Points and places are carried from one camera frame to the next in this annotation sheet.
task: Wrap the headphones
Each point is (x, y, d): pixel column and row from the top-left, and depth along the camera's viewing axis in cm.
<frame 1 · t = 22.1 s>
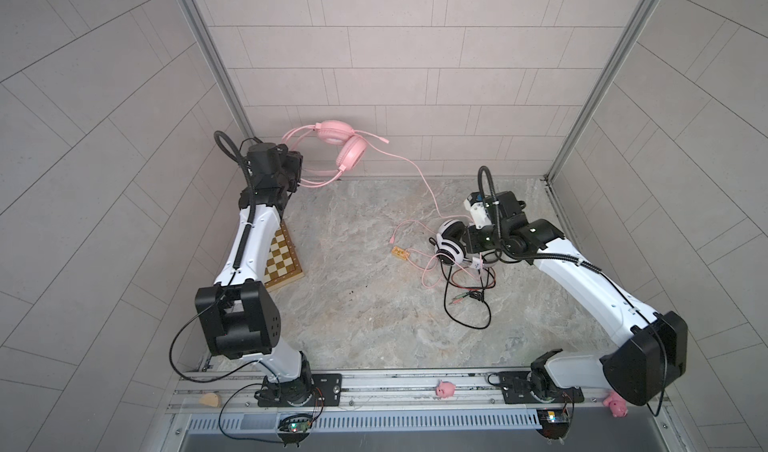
left hand: (305, 145, 80), fingers open
right hand: (461, 236, 79), fingers closed
small printed wooden block: (402, 254, 96), point 2 cm above the table

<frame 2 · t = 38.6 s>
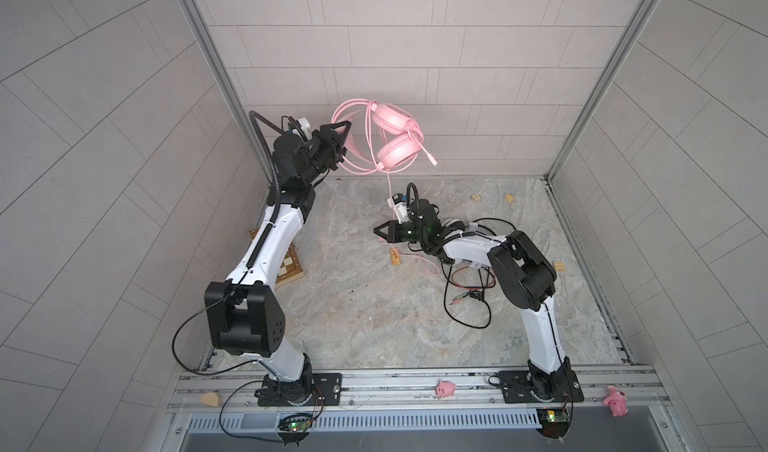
left hand: (356, 122, 69), fingers open
right hand: (374, 231, 90), fingers closed
the named things where they were.

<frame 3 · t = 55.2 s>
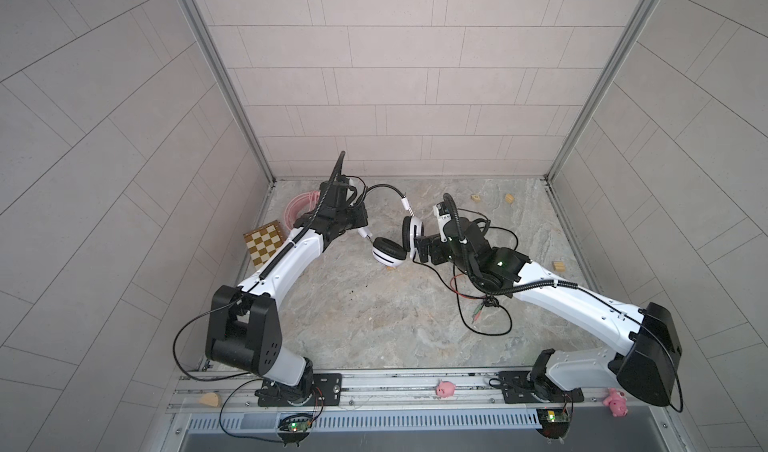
left hand: (373, 206, 85), fingers closed
right hand: (426, 237, 77), fingers open
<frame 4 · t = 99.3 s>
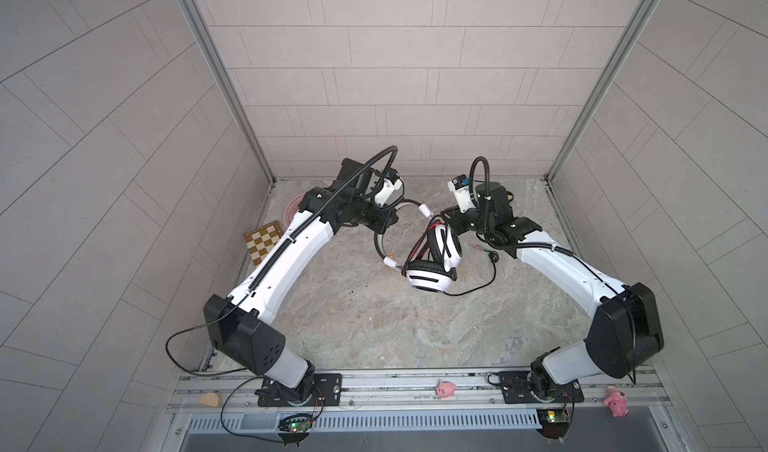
left hand: (403, 214, 73), fingers closed
right hand: (441, 211, 83), fingers closed
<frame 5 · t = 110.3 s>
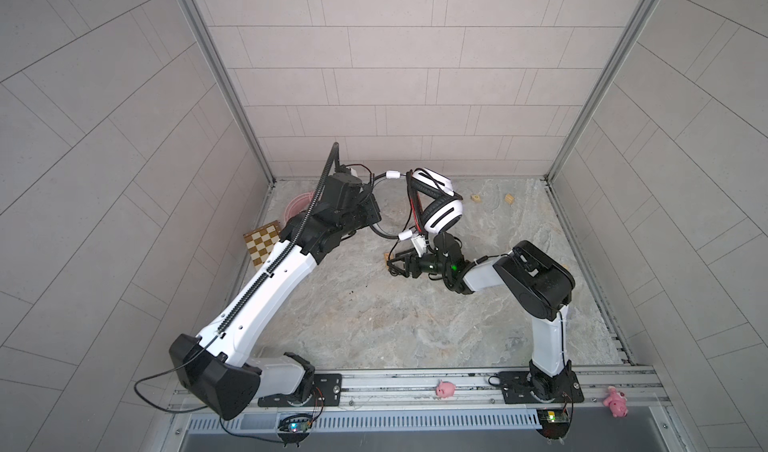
left hand: (388, 202, 71), fingers closed
right hand: (393, 262, 89), fingers open
